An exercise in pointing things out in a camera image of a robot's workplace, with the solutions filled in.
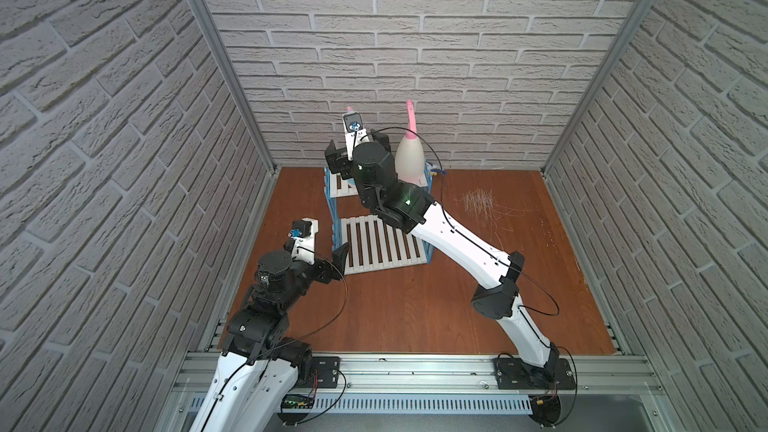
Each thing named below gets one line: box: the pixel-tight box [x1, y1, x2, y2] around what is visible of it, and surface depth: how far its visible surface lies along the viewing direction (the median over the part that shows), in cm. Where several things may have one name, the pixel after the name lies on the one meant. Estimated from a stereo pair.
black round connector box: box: [530, 394, 562, 427], surface depth 72 cm
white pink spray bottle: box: [395, 99, 428, 187], surface depth 76 cm
